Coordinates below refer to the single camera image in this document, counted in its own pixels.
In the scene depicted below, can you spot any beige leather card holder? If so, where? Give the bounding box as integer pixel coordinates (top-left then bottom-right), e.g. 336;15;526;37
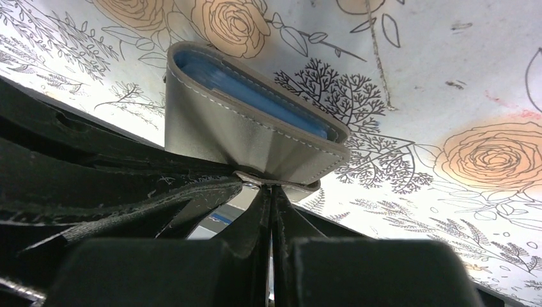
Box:
164;42;350;201

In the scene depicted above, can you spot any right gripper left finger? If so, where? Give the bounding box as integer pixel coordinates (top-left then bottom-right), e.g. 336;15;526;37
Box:
45;186;271;306

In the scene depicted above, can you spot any floral tablecloth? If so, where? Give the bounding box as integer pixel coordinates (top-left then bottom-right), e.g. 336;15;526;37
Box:
1;1;541;306

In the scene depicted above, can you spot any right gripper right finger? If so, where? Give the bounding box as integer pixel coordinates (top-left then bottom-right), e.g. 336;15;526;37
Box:
272;186;483;306

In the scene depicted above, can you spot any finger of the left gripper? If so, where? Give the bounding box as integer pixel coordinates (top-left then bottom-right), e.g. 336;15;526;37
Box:
1;80;237;212
1;176;242;293

